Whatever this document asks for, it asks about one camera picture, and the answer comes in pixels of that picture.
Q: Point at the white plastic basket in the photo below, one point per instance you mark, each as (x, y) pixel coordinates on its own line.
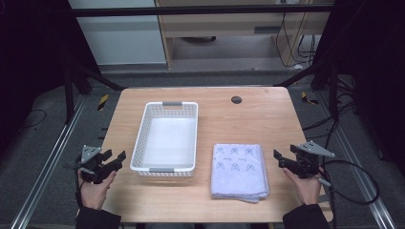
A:
(165, 143)

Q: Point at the black metal stand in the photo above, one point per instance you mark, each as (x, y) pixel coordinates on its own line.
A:
(68, 95)
(333, 92)

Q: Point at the white patterned towel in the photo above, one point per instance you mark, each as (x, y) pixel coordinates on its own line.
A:
(238, 173)

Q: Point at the person's right hand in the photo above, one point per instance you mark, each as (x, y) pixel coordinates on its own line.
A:
(306, 189)

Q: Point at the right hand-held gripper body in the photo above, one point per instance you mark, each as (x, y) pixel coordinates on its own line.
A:
(307, 160)

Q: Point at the yellow black hazard tape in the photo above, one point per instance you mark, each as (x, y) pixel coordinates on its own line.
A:
(102, 102)
(307, 98)

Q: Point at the black curtain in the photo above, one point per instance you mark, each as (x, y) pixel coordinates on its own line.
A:
(31, 47)
(375, 63)

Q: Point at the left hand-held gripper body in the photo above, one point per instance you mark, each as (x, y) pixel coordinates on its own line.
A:
(92, 167)

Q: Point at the black horizontal frame bar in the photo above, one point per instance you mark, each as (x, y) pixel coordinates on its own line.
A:
(191, 10)

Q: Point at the white cabinet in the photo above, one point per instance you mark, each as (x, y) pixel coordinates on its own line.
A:
(124, 41)

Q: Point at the person's left hand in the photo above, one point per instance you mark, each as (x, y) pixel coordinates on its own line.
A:
(95, 192)

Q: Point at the light wooden desk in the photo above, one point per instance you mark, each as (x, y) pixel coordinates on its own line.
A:
(223, 24)

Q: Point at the aluminium floor rail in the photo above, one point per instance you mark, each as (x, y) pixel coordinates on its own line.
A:
(356, 165)
(54, 152)

